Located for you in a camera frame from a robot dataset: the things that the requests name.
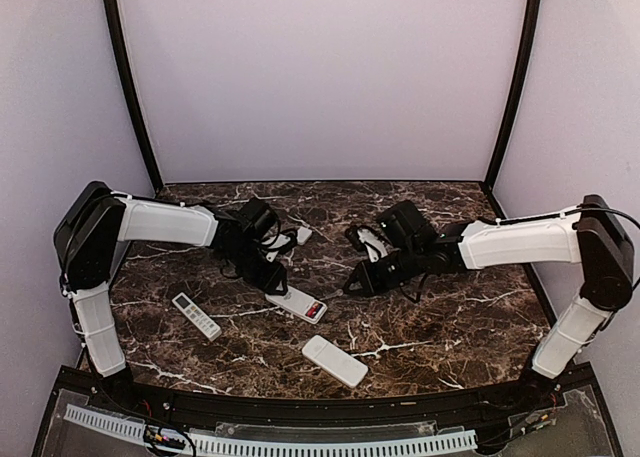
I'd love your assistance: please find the black right corner post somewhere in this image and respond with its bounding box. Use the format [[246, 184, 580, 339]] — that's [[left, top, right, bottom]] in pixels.
[[483, 0, 541, 193]]

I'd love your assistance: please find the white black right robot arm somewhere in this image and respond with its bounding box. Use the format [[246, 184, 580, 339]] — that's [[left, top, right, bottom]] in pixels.
[[343, 194, 639, 411]]

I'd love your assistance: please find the black corner post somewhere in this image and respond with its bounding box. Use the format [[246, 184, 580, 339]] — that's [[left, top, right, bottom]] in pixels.
[[483, 0, 541, 193], [102, 0, 164, 193]]

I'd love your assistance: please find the white battery cover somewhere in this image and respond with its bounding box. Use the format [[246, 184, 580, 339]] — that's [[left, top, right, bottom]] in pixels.
[[295, 227, 312, 245]]

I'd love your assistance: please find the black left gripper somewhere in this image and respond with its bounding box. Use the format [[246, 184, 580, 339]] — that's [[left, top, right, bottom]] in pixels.
[[224, 241, 287, 296]]

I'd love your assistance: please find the small white buttoned remote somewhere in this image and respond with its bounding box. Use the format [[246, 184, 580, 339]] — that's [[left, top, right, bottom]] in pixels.
[[172, 293, 222, 341]]

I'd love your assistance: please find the black front rail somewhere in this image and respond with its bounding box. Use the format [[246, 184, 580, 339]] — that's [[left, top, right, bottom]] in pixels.
[[106, 381, 530, 428]]

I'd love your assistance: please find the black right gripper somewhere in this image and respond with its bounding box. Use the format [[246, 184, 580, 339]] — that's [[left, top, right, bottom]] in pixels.
[[343, 241, 424, 297]]

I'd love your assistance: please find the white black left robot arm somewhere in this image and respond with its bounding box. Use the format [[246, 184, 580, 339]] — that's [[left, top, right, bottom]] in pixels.
[[53, 181, 288, 413]]

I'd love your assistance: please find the white TCL remote control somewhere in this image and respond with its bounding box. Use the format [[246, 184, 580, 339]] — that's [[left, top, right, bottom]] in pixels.
[[265, 286, 327, 324]]

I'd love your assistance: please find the white remote face down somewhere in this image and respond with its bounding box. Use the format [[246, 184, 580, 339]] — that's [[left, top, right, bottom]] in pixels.
[[302, 335, 369, 388]]

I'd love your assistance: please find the black left corner post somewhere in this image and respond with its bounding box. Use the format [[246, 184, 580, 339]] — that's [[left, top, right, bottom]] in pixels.
[[102, 0, 164, 193]]

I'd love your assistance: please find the white slotted cable duct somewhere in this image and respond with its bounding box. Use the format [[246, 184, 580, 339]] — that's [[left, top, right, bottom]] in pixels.
[[64, 404, 477, 456]]

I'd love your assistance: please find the red blue battery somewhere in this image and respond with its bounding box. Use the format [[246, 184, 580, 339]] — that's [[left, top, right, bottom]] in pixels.
[[305, 301, 325, 319]]

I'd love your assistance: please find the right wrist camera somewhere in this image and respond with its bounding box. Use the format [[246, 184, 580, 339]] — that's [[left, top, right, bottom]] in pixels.
[[344, 225, 388, 263]]

